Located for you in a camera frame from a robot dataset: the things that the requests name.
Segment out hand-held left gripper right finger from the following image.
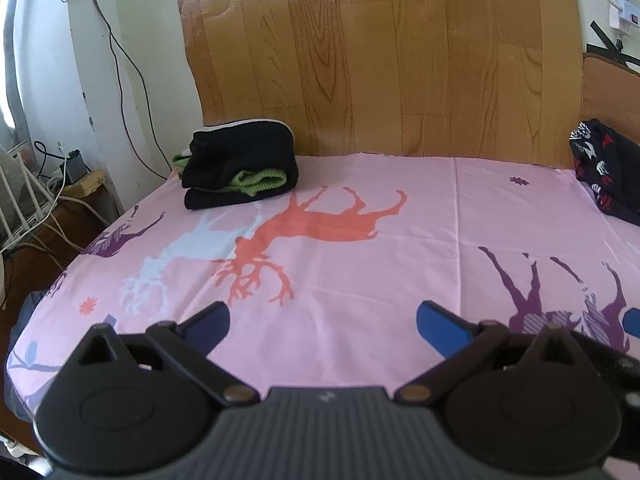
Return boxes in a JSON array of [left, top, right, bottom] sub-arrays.
[[395, 301, 583, 405]]

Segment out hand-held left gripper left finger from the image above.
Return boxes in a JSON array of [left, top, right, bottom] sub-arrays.
[[75, 301, 261, 406]]

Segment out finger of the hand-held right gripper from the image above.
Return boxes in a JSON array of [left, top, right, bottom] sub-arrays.
[[575, 307, 640, 361]]

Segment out green and black knit sweater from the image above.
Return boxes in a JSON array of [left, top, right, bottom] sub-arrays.
[[172, 119, 300, 211]]

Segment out pink deer print bedsheet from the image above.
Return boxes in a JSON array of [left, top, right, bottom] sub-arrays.
[[5, 152, 640, 423]]

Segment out black patterned knit sweater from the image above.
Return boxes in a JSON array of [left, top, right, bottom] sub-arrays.
[[569, 118, 640, 227]]

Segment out wooden nightstand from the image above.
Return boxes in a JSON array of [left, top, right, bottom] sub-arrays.
[[27, 170, 127, 243]]

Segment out black power adapter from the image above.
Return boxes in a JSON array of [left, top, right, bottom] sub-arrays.
[[63, 149, 89, 184]]

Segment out brown headboard cushion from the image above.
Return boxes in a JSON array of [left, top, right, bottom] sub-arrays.
[[580, 52, 640, 133]]

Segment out black tape strips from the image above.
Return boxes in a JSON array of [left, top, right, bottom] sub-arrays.
[[570, 0, 640, 70]]

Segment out wooden headboard panel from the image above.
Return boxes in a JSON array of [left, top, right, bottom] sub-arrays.
[[172, 0, 586, 168]]

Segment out white cable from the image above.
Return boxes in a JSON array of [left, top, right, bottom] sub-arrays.
[[0, 175, 93, 257]]

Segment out white wire rack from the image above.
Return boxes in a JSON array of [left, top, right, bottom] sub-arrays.
[[0, 146, 57, 257]]

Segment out black wall cable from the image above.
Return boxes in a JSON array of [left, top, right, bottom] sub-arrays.
[[84, 0, 172, 182]]

